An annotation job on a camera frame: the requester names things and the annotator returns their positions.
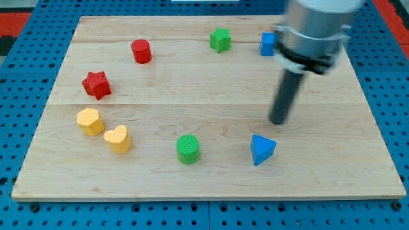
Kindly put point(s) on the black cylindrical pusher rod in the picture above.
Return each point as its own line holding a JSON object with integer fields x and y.
{"x": 288, "y": 89}

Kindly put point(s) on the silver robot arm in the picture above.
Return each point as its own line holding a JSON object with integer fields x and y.
{"x": 309, "y": 39}

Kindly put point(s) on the green star block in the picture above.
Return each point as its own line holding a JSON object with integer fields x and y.
{"x": 220, "y": 39}

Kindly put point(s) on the red star block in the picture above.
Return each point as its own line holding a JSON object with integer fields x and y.
{"x": 96, "y": 84}

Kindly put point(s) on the blue cube block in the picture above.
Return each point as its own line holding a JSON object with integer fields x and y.
{"x": 267, "y": 44}

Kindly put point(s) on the blue triangle block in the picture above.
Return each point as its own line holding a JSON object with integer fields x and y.
{"x": 261, "y": 148}

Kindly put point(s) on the green cylinder block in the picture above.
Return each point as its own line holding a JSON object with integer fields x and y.
{"x": 187, "y": 147}

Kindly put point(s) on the red cylinder block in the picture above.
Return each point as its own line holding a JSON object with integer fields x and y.
{"x": 141, "y": 51}

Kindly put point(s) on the light wooden board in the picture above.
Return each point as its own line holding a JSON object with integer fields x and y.
{"x": 330, "y": 148}

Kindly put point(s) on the yellow heart block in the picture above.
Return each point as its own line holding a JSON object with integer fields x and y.
{"x": 118, "y": 139}

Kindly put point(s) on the yellow hexagon block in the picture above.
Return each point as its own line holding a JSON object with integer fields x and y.
{"x": 90, "y": 122}

